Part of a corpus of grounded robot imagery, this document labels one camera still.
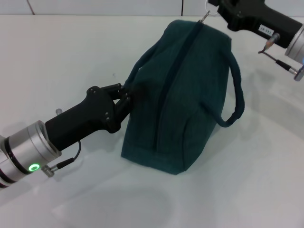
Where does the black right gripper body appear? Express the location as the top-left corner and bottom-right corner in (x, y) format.
(217, 0), (304, 49)

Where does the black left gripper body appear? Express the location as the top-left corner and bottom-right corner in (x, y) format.
(44, 85), (131, 152)

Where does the dark right arm cable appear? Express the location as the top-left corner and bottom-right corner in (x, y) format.
(258, 33), (297, 72)

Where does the dark arm cable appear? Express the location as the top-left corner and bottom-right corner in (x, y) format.
(41, 141), (83, 178)
(258, 33), (297, 72)

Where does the dark left arm cable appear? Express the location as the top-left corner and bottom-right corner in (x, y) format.
(41, 141), (83, 178)

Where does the dark teal insulated lunch bag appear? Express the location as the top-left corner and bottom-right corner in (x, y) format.
(120, 0), (245, 175)

